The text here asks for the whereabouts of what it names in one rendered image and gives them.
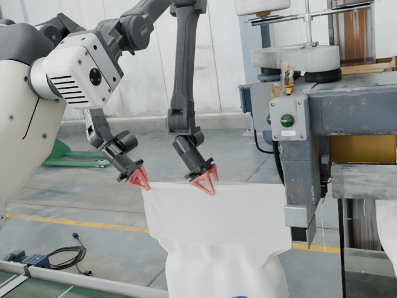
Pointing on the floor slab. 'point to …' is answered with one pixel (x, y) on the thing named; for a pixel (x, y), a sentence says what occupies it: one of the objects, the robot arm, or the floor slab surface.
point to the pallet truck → (57, 154)
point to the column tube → (342, 23)
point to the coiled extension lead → (72, 258)
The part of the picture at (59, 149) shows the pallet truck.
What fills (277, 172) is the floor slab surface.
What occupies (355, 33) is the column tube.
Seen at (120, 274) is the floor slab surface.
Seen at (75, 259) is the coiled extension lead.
